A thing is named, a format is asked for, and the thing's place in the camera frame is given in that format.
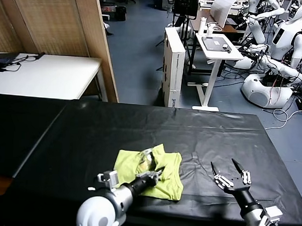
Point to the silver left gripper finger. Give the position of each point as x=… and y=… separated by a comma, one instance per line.
x=145, y=174
x=158, y=177

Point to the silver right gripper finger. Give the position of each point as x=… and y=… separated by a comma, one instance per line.
x=222, y=180
x=246, y=176

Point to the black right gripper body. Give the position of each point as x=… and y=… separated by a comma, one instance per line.
x=245, y=197

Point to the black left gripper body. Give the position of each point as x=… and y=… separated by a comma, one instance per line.
x=141, y=186

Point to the yellow-green t-shirt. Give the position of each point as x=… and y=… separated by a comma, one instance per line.
x=168, y=173

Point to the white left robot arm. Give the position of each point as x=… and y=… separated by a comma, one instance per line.
x=104, y=213

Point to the black cloth table cover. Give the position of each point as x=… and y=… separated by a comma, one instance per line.
x=165, y=133
x=15, y=127

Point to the black power strip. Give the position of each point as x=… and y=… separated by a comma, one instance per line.
x=300, y=103

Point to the tall white cardboard box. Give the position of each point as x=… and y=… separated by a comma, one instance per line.
x=174, y=69

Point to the white standing desk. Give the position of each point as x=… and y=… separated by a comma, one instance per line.
x=218, y=54

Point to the small black desk gadget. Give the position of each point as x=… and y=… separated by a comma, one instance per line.
x=227, y=48

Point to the grey closed laptop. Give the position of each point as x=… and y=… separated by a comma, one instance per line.
x=215, y=43

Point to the white folding table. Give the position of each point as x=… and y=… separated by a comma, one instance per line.
x=47, y=73

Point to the white humanoid robot with base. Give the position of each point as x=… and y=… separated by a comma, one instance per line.
x=284, y=38

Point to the black tripod stand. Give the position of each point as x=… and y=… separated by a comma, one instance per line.
x=185, y=32

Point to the brown wooden desk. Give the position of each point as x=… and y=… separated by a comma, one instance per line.
x=231, y=27

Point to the white cup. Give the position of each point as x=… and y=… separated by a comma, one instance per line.
x=210, y=30

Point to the white drink bottle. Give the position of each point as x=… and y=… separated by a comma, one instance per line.
x=202, y=26

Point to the black waste bin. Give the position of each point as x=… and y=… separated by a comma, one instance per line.
x=120, y=13

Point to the curved white panel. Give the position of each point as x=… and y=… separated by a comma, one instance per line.
x=221, y=11

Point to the black monitor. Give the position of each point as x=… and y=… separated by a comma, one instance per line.
x=185, y=5

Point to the wooden partition screen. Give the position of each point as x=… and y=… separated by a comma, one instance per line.
x=57, y=21

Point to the flat black device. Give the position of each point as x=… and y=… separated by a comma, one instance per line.
x=1, y=61

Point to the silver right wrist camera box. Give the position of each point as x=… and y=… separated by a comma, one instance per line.
x=271, y=216

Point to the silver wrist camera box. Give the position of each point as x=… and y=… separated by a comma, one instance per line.
x=109, y=178
x=271, y=216

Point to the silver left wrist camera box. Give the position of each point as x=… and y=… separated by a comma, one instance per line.
x=109, y=178

